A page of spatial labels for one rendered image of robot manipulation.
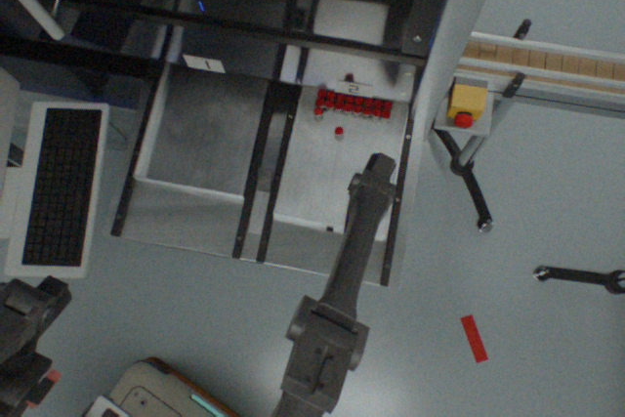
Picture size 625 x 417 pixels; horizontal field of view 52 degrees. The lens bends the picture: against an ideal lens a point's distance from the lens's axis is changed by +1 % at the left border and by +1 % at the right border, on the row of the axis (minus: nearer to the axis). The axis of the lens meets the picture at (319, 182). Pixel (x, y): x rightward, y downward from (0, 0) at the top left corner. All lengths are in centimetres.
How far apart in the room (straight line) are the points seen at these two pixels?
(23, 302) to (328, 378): 47
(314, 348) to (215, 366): 149
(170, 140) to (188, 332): 99
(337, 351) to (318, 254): 58
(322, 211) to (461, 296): 101
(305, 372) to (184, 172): 79
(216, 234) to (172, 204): 13
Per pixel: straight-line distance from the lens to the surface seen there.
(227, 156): 153
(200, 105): 159
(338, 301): 95
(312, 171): 150
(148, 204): 155
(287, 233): 147
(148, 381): 213
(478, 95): 144
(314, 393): 87
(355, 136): 153
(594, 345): 249
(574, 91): 161
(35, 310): 105
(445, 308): 236
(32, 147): 177
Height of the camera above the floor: 232
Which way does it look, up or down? 75 degrees down
